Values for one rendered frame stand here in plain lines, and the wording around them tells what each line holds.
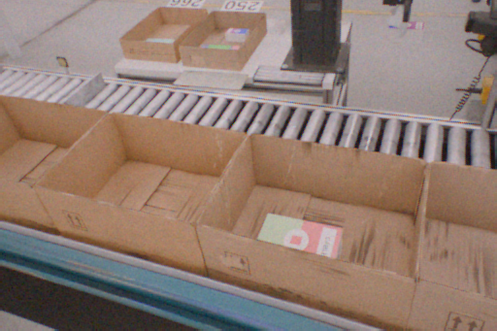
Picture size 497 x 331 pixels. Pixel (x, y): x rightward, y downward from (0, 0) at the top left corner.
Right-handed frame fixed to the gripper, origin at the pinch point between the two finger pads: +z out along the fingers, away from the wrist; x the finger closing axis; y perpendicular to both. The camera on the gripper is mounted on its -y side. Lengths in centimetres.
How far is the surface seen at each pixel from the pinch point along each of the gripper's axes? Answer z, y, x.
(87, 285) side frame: 25, 59, 94
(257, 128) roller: 30, 44, 20
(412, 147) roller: 30.1, -7.4, 18.7
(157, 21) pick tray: 26, 124, -49
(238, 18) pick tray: 24, 80, -53
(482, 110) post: 26.4, -26.1, -0.2
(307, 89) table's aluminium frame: 34, 35, -13
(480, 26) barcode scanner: -1.5, -19.6, 0.0
